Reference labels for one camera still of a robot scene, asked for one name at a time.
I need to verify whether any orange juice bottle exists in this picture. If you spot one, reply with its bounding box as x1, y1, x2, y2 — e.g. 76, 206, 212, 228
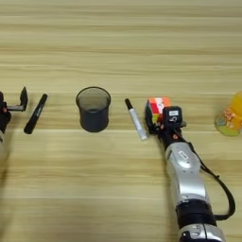
215, 91, 242, 137

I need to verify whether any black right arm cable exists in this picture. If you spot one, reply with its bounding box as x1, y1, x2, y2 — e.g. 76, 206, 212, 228
174, 129, 236, 221

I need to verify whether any black marker pen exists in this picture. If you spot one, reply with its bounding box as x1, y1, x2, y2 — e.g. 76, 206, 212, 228
23, 93, 49, 135

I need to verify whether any black mesh pen cup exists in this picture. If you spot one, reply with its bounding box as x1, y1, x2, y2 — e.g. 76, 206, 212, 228
75, 86, 112, 133

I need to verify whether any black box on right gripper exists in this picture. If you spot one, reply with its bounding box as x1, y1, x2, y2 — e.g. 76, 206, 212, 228
163, 106, 183, 126

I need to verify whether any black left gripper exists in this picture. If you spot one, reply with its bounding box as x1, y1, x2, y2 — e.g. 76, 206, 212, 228
0, 86, 28, 135

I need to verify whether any colourful puzzle cube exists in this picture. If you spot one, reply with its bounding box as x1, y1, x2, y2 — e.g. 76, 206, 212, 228
145, 96, 173, 127

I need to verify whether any white marker with black cap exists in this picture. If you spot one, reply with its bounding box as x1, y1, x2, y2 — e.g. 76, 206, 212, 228
124, 98, 148, 142

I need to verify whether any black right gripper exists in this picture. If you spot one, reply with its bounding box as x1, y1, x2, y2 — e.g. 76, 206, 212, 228
145, 107, 187, 150

